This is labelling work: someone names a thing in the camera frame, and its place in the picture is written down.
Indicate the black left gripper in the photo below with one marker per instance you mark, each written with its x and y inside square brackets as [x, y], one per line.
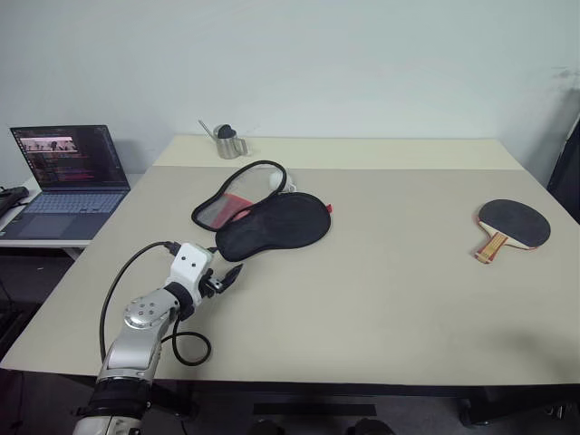
[209, 283]

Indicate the black mesh zipper pouch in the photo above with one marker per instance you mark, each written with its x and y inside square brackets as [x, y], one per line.
[272, 226]

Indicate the black rubber table tennis paddle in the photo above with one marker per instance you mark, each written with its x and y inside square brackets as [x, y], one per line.
[516, 222]

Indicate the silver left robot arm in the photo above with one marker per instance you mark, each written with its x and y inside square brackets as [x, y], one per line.
[136, 344]

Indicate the white ball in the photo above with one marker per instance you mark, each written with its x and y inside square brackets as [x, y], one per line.
[276, 180]

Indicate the black lump in cup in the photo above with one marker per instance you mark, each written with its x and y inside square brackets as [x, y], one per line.
[225, 131]

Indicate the dark rounded shape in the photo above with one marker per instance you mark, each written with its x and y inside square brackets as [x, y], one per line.
[368, 427]
[267, 427]

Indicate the thin metal stick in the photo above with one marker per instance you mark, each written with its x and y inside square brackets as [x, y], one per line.
[206, 128]

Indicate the white side table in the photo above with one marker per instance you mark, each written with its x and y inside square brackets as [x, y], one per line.
[45, 243]

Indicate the open blue-grey laptop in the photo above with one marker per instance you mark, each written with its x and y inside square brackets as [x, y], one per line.
[68, 158]

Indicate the black device on side table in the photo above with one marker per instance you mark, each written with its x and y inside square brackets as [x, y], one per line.
[11, 197]

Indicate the black office chair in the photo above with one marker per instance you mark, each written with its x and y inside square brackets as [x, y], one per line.
[568, 181]

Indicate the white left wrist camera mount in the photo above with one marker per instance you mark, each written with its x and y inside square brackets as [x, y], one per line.
[190, 263]

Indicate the black table frame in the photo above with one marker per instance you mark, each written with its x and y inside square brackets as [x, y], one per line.
[480, 408]

